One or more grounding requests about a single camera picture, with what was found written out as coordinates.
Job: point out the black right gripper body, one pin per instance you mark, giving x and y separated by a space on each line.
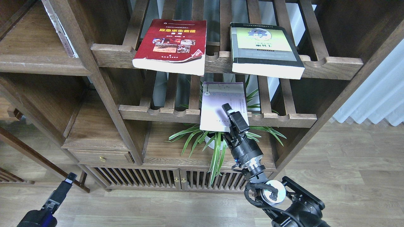
244 150

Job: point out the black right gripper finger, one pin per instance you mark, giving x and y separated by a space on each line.
228 110

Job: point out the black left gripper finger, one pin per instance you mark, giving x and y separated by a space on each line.
59 195

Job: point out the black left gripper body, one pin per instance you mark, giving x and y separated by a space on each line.
40 218

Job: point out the pale purple book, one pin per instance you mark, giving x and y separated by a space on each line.
216 94

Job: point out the green and black book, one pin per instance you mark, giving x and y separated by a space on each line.
264 50

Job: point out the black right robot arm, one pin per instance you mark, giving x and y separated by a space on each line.
285 202

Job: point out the white plant pot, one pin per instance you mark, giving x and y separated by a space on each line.
211 143

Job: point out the brass drawer knob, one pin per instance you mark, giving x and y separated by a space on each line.
102 159

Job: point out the red cover book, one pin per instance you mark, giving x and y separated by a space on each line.
173 46

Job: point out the dark wooden bookshelf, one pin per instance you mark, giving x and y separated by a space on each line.
100 105

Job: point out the white curtain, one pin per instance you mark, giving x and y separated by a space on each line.
381 96

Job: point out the worn white standing book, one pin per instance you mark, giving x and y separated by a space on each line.
60 31

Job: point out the wooden chair frame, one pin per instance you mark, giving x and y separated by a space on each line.
9 112

